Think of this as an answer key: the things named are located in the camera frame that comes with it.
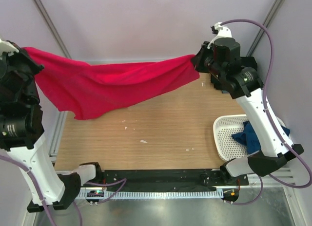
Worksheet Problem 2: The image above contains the red t shirt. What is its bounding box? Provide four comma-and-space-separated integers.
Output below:
25, 47, 199, 120

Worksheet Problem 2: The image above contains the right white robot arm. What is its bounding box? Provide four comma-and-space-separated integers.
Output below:
191, 38, 304, 185

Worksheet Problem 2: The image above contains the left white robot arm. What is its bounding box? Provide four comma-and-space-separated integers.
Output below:
0, 42, 103, 213

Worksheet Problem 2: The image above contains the folded black t shirt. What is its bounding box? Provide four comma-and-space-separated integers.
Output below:
241, 56, 258, 71

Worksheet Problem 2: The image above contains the blue t shirt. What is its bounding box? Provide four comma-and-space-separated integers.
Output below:
232, 119, 292, 157

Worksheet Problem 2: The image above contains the white plastic laundry basket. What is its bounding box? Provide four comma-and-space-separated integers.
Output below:
213, 114, 295, 163

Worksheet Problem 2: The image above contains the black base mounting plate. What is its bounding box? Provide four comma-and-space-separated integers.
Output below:
102, 169, 249, 189

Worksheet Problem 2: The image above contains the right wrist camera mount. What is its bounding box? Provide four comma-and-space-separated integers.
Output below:
211, 22, 232, 42

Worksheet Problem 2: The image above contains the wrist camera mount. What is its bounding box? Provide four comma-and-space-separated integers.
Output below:
211, 22, 232, 42
0, 39, 20, 60

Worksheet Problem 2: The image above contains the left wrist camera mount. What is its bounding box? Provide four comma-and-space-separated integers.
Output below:
0, 39, 20, 60

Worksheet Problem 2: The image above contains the left aluminium corner post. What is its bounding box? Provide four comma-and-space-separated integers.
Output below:
32, 0, 72, 59

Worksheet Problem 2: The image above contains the aluminium corner post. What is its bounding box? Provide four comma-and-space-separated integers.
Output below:
32, 0, 72, 59
247, 0, 285, 56

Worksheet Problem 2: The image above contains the right aluminium corner post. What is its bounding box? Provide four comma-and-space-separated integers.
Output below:
247, 0, 285, 56

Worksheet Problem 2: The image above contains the white slotted cable duct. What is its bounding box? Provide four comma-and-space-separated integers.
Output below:
76, 189, 223, 201

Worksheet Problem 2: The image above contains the aluminium front rail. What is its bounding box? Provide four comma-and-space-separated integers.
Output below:
48, 168, 297, 190

